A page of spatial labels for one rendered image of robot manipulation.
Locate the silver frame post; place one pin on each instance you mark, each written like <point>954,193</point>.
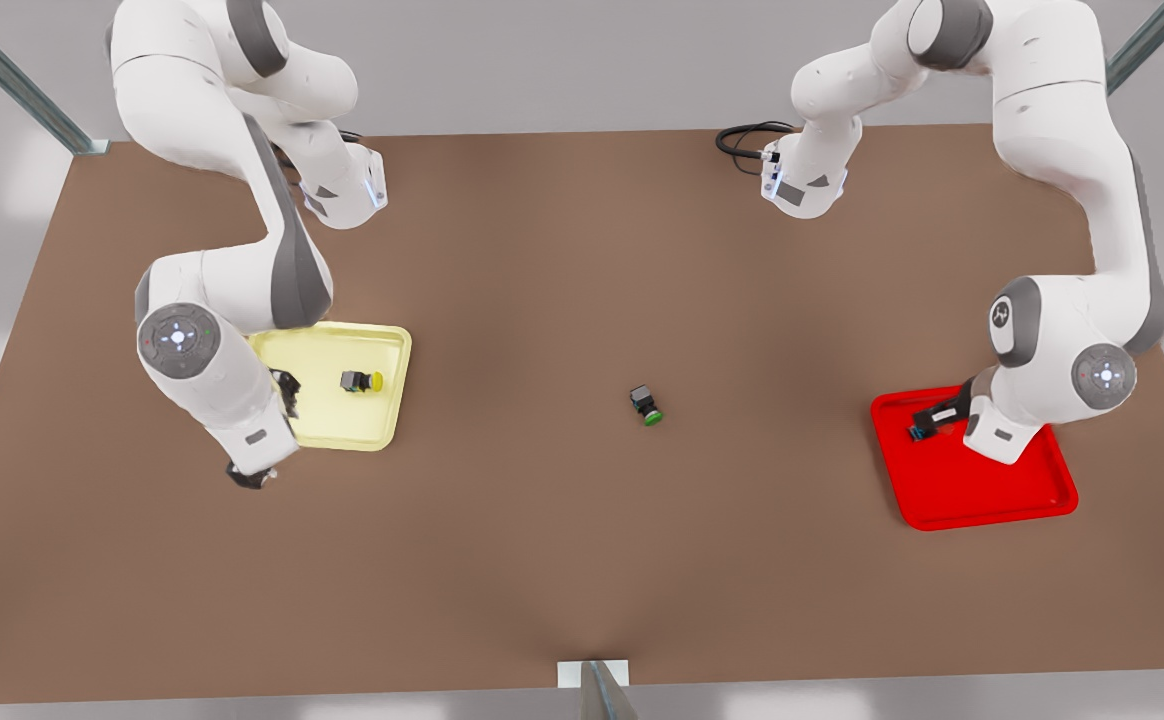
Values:
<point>12,75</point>
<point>597,692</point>
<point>1147,45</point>

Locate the yellow-capped black switch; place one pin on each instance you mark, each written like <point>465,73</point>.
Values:
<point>360,381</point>

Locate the red tray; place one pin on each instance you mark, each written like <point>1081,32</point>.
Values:
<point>982,490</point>

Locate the green-capped black switch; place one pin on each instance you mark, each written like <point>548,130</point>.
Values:
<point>646,403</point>

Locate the blue-tipped black switch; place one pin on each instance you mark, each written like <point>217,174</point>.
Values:
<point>916,433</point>

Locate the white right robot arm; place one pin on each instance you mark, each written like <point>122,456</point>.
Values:
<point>202,290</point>

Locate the pale yellow tray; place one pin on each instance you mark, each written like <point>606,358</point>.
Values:
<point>342,420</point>

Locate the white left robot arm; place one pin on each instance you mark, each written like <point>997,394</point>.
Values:
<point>1062,110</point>

